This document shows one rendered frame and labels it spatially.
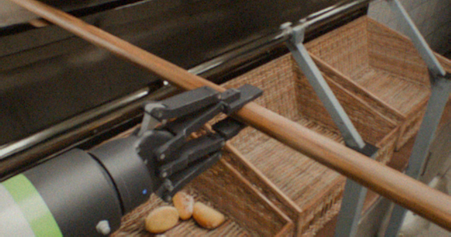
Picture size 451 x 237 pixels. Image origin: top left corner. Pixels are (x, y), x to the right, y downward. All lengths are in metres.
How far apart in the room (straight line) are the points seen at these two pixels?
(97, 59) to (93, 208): 0.69
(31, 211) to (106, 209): 0.06
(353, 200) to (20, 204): 0.75
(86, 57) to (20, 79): 0.16
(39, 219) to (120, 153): 0.09
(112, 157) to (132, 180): 0.03
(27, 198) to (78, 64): 0.67
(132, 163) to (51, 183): 0.07
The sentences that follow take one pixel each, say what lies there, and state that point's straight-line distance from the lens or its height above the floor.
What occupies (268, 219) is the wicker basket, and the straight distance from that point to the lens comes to 1.05.
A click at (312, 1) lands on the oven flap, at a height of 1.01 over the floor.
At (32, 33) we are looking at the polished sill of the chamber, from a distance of 0.92.
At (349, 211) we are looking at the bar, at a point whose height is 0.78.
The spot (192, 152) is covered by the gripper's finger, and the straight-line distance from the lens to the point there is 0.46.
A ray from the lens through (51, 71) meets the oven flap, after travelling 0.98.
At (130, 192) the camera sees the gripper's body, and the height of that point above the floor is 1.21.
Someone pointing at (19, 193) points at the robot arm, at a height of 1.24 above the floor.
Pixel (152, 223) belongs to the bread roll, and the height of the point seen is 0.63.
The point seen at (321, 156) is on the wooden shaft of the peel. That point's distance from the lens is 0.44.
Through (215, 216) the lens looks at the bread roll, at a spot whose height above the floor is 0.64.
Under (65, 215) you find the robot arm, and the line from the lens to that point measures 0.36.
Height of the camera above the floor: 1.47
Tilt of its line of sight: 33 degrees down
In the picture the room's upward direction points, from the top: straight up
